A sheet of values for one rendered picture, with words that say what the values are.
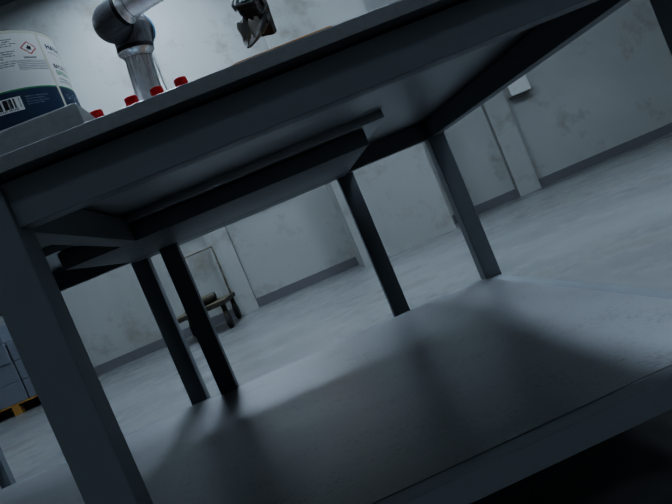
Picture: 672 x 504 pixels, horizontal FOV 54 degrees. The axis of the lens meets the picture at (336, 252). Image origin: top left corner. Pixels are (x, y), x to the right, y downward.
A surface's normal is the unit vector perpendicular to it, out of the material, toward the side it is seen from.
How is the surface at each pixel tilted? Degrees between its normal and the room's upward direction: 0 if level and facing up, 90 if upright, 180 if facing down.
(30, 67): 90
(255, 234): 90
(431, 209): 90
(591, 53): 90
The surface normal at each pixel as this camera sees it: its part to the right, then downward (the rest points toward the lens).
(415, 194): 0.06, 0.01
